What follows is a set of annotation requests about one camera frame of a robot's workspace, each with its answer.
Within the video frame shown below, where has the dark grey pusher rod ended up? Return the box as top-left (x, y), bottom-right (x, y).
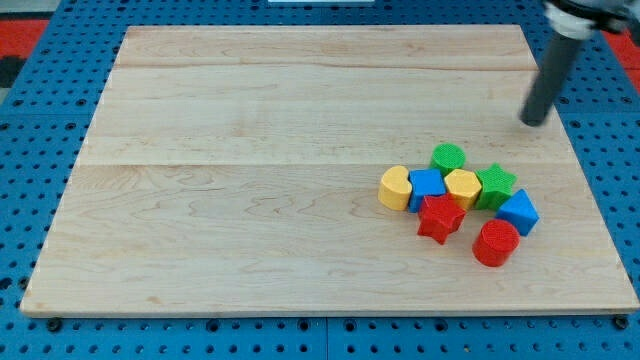
top-left (519, 32), bottom-right (583, 126)

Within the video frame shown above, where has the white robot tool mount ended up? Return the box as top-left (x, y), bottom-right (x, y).
top-left (542, 0), bottom-right (640, 41)

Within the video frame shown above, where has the green star block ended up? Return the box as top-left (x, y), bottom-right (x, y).
top-left (475, 163), bottom-right (518, 211)

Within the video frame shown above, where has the red star block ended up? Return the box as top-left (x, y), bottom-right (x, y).
top-left (417, 194), bottom-right (466, 245)

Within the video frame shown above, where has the blue triangle block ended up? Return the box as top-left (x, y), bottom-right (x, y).
top-left (495, 189), bottom-right (540, 237)

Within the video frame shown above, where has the green cylinder block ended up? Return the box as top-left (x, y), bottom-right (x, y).
top-left (430, 143), bottom-right (466, 176)

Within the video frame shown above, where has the yellow hexagon block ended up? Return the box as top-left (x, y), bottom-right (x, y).
top-left (444, 169), bottom-right (482, 210)

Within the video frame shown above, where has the blue square block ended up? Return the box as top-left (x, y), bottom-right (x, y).
top-left (408, 169), bottom-right (446, 213)

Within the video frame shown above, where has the red cylinder block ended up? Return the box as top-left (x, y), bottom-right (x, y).
top-left (472, 219), bottom-right (520, 267)

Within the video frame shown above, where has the yellow heart block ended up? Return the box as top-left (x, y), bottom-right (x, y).
top-left (377, 165), bottom-right (413, 211)

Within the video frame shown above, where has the wooden board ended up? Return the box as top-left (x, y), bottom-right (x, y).
top-left (20, 25), bottom-right (639, 318)

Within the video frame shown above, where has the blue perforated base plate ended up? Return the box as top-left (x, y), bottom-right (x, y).
top-left (1, 0), bottom-right (639, 359)

